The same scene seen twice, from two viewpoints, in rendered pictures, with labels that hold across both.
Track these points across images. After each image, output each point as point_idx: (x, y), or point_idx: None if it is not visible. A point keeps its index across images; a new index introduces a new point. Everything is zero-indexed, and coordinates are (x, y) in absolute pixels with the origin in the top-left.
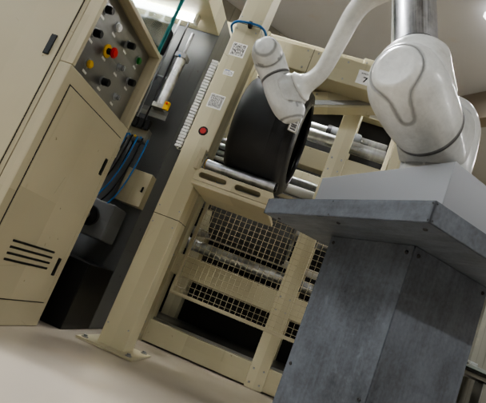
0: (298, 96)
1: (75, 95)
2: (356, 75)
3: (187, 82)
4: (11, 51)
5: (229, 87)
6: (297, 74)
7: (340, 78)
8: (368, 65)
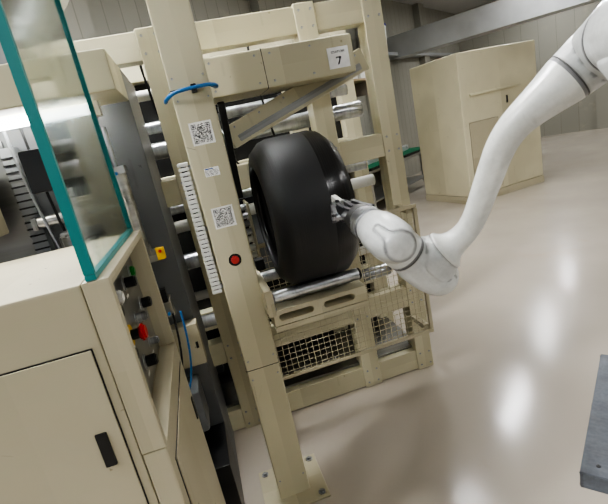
0: (456, 269)
1: (179, 449)
2: (327, 59)
3: (139, 188)
4: (53, 499)
5: (227, 189)
6: (444, 246)
7: (312, 73)
8: (333, 38)
